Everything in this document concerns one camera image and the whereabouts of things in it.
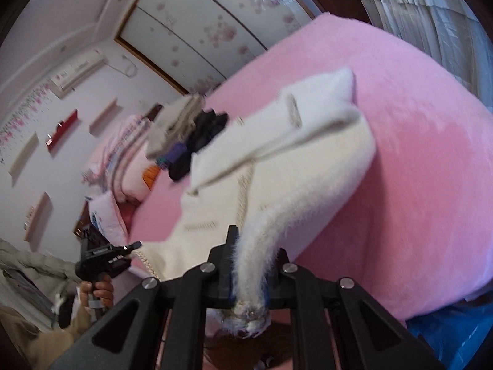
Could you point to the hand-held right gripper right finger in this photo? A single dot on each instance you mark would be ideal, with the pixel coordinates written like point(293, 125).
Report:
point(279, 277)

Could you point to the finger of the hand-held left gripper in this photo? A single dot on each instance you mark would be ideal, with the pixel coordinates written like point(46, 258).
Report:
point(131, 246)

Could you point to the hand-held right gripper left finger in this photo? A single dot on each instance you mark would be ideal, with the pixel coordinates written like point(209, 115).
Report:
point(225, 266)

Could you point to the white knit cardigan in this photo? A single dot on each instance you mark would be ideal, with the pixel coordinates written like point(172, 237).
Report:
point(308, 154)

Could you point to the person's left forearm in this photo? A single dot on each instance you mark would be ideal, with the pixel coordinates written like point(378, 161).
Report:
point(46, 339)

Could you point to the person's left hand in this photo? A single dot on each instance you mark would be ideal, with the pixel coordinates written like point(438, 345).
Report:
point(104, 293)

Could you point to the small pink pillow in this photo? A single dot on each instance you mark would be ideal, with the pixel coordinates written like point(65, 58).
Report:
point(109, 216)

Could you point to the pink pumpkin print pillow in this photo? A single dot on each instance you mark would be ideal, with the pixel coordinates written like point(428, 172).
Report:
point(133, 181)

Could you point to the grey padded jacket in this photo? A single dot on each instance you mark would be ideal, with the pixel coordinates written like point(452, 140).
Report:
point(30, 266)

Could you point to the striped folded blanket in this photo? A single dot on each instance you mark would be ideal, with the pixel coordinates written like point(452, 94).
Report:
point(119, 150)

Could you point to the purple folded garment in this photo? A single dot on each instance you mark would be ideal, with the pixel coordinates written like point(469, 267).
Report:
point(179, 152)

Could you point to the grey folded sweater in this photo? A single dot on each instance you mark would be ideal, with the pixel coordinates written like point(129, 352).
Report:
point(169, 123)

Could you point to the brown wooden headboard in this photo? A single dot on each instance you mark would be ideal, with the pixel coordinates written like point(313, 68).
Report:
point(154, 111)

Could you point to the black folded garment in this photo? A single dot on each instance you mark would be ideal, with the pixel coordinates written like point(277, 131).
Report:
point(208, 127)

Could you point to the blue plastic bag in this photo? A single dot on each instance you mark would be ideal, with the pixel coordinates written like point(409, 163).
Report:
point(454, 335)

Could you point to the white air conditioner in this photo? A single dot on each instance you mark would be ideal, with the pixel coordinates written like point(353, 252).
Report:
point(77, 69)

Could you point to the pink bed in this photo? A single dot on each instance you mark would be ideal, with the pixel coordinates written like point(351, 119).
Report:
point(423, 142)

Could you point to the floral sliding door wardrobe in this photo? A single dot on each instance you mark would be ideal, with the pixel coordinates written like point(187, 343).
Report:
point(185, 27)

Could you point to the lace covered furniture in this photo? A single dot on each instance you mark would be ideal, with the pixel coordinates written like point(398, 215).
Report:
point(423, 15)

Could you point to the beige wall shelf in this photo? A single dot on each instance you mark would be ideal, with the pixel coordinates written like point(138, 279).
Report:
point(103, 116)
point(23, 156)
point(37, 216)

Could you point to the red wall shelf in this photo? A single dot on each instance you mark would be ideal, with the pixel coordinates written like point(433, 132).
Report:
point(61, 130)

